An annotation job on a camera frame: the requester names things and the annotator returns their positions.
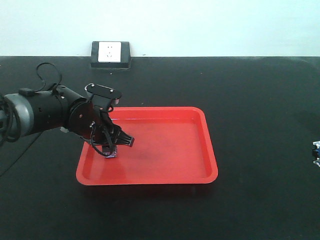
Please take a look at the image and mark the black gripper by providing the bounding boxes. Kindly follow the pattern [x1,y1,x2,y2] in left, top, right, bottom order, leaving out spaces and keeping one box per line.
[66,101,135,147]

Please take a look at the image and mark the red mushroom push button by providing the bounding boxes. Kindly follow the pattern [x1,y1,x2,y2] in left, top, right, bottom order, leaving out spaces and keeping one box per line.
[102,144,117,159]

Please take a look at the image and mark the yellow mushroom push button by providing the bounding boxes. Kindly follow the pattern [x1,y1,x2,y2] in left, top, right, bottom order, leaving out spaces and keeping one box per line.
[312,141,320,167]

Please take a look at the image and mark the black grey arm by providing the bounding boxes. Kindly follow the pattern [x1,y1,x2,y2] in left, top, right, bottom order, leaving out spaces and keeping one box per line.
[0,83,134,149]

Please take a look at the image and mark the red plastic tray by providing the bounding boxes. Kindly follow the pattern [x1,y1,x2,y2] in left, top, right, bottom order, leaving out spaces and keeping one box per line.
[75,106,218,186]

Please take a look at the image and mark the white socket black box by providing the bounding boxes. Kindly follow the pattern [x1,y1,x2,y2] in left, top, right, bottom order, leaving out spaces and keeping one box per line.
[90,41,131,69]

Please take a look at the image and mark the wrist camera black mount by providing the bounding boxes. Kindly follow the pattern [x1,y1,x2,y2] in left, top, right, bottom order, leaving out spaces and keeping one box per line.
[84,83,122,113]

